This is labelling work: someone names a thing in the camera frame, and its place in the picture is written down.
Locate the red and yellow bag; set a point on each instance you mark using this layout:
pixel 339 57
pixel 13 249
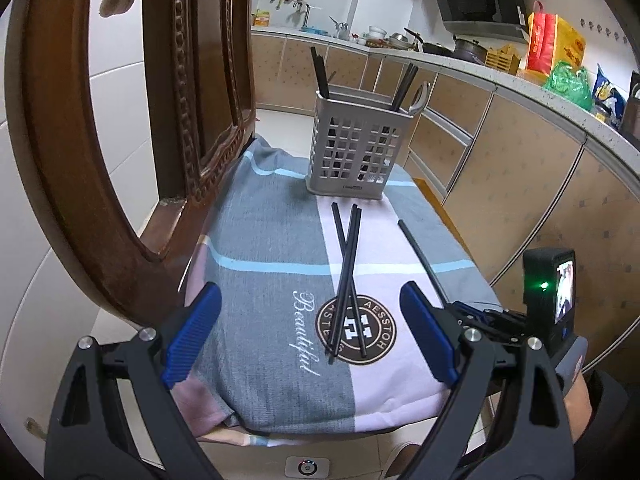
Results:
pixel 555 40

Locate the person's right forearm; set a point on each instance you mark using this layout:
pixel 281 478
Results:
pixel 580 405

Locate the silver spoon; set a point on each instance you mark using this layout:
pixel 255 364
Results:
pixel 420 102

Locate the yellow box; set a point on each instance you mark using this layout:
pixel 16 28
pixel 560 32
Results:
pixel 262 20

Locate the dark cooking pot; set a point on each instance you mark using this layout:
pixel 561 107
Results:
pixel 469 51

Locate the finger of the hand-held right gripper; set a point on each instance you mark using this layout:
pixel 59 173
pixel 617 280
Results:
pixel 505 322
pixel 467 311

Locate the steel bowl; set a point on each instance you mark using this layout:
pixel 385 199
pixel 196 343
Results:
pixel 398 41

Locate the white bowl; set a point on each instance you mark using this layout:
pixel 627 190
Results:
pixel 377 33

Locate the blue basin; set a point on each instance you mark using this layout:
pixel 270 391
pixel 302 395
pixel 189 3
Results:
pixel 312 30

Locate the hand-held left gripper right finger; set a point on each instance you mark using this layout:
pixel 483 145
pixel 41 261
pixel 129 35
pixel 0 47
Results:
pixel 425 335

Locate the blue snack bag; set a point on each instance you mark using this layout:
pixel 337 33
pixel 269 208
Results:
pixel 607 95

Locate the white round-button device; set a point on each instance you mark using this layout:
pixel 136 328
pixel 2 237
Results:
pixel 307 467

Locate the grey plastic utensil holder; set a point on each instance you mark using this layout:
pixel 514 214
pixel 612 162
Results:
pixel 357 160

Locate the green plastic bag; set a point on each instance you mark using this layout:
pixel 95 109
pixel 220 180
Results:
pixel 567 85

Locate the row of wall hooks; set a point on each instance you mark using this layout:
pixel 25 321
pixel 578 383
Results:
pixel 605 30

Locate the metal faucet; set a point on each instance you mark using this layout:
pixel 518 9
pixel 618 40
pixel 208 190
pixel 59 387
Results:
pixel 304 12

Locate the slim black chopstick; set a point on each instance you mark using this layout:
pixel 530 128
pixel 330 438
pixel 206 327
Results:
pixel 343 280
pixel 327 85
pixel 349 280
pixel 318 70
pixel 422 255
pixel 409 85
pixel 400 87
pixel 353 240

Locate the black wok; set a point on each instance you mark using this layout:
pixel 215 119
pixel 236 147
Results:
pixel 435 48

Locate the carved wooden chair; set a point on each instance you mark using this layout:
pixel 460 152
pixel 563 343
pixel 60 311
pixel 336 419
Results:
pixel 65 110

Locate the dark maroon thermos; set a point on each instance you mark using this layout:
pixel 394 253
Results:
pixel 634 107

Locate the wooden slotted box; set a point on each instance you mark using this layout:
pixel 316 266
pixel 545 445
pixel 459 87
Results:
pixel 504 60

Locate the beige kitchen cabinets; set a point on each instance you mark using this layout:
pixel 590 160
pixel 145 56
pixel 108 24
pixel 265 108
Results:
pixel 525 185

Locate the speckled kitchen countertop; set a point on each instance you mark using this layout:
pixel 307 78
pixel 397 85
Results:
pixel 550 105

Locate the striped grey pink cloth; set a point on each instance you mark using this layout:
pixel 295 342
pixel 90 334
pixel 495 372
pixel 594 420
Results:
pixel 270 240

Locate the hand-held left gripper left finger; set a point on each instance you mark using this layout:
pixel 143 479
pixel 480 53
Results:
pixel 192 335

